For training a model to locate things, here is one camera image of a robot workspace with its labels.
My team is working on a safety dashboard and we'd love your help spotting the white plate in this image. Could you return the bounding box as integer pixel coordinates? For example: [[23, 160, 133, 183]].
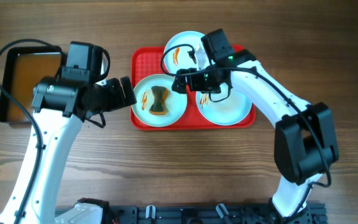
[[132, 74, 188, 128], [196, 83, 252, 126], [163, 31, 204, 73]]

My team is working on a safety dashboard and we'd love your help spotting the white plate top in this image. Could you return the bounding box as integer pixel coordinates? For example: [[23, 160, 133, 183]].
[[163, 31, 204, 73]]

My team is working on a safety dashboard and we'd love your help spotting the orange green sponge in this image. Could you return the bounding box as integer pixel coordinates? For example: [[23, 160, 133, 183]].
[[149, 86, 168, 115]]

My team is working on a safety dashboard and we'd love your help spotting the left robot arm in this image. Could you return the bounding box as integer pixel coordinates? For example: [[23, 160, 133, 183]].
[[0, 42, 136, 223]]

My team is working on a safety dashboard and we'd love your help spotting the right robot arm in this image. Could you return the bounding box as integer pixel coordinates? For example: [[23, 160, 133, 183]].
[[160, 29, 339, 223]]

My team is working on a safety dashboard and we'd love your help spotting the red plastic tray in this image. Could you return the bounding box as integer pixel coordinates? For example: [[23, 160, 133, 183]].
[[131, 47, 256, 131]]

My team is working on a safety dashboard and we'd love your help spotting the black water basin tray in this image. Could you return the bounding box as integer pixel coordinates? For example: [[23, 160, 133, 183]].
[[2, 46, 63, 114]]

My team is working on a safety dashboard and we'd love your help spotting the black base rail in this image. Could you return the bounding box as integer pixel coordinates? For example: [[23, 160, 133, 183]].
[[110, 203, 328, 224]]

